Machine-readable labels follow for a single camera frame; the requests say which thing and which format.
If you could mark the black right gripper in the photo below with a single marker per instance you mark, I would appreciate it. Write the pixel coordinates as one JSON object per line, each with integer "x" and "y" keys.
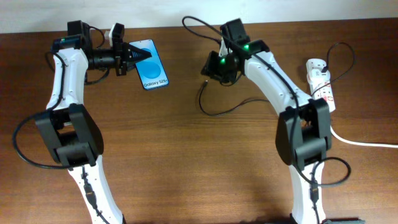
{"x": 211, "y": 68}

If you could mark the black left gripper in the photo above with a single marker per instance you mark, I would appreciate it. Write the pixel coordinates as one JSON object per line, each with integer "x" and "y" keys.
{"x": 122, "y": 51}

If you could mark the blue screen Galaxy smartphone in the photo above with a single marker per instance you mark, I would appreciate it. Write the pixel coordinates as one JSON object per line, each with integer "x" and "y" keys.
{"x": 151, "y": 70}

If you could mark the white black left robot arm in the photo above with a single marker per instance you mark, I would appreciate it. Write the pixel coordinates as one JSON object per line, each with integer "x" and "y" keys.
{"x": 69, "y": 132}

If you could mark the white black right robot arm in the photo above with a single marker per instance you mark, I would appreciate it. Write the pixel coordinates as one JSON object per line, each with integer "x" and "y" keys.
{"x": 302, "y": 137}

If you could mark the white USB charger plug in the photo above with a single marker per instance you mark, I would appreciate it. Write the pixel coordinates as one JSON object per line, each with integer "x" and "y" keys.
{"x": 316, "y": 76}

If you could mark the white power strip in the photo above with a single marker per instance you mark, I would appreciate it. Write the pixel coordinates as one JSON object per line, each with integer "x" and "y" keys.
{"x": 321, "y": 90}

